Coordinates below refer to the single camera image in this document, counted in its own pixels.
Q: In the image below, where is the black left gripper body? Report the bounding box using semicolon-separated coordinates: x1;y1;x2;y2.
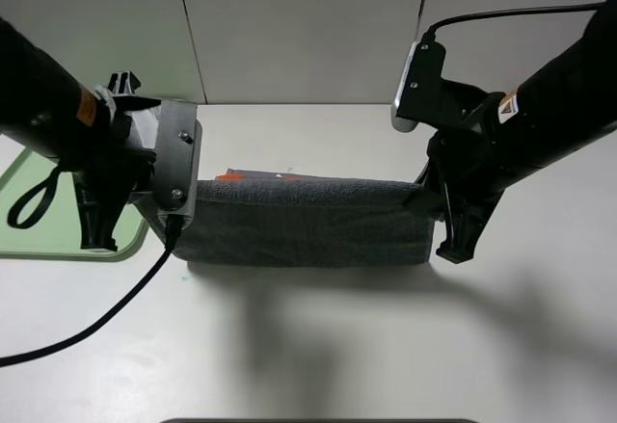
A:
71;94;162;206

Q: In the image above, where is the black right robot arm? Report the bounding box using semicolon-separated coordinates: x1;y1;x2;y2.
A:
391;0;616;264

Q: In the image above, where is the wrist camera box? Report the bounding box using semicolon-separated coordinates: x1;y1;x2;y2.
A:
390;37;445;133
150;100;202;228

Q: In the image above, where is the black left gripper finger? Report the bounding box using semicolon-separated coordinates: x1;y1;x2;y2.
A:
76;184;127;251
103;71;141;100

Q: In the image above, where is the grey towel with orange pattern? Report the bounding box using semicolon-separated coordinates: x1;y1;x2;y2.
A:
174;177;434;268

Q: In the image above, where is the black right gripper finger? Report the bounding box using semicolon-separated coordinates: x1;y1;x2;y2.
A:
437;194;499;264
403;162;446;216

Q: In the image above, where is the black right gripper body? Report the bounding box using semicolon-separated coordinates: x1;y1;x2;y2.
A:
427;80;505;199

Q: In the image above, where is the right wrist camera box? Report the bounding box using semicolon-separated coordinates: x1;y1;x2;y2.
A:
390;37;445;133

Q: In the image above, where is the green plastic tray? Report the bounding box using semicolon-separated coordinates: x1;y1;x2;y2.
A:
1;149;148;262

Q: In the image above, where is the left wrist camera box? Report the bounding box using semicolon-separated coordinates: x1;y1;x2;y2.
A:
150;100;202;228

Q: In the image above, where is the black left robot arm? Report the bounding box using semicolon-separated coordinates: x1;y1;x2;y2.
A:
1;21;159;251

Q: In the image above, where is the black left camera cable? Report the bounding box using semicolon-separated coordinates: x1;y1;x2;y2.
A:
0;213;184;369

